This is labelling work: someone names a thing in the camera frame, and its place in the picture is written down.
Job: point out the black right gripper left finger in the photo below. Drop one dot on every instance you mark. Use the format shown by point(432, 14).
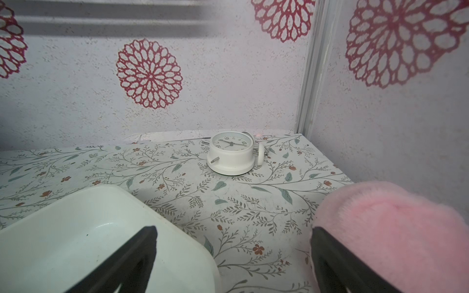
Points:
point(127, 270)

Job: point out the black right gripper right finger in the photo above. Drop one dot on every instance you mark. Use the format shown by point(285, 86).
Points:
point(338, 270)

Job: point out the white plastic storage box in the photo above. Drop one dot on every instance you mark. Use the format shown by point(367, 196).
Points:
point(56, 247)

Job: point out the white alarm clock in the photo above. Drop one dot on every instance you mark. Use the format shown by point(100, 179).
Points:
point(233, 153)

